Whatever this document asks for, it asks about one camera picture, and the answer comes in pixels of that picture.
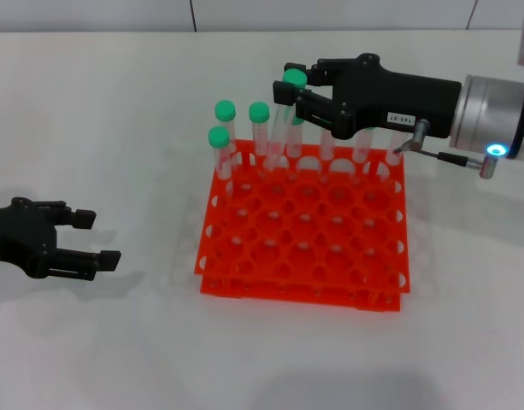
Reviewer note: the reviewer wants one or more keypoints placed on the green capped clear test tube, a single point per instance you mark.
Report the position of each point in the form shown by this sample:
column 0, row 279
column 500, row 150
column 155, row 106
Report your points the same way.
column 259, row 112
column 278, row 141
column 219, row 136
column 327, row 145
column 394, row 151
column 225, row 110
column 363, row 147
column 295, row 136

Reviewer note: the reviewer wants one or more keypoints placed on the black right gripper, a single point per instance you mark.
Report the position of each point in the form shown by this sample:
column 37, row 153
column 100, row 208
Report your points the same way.
column 385, row 98

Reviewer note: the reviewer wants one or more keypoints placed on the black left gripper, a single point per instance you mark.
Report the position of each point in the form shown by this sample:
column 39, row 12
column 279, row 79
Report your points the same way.
column 22, row 232

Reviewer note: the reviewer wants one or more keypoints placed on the red plastic test tube rack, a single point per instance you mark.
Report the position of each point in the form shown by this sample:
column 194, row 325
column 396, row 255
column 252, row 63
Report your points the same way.
column 304, row 239

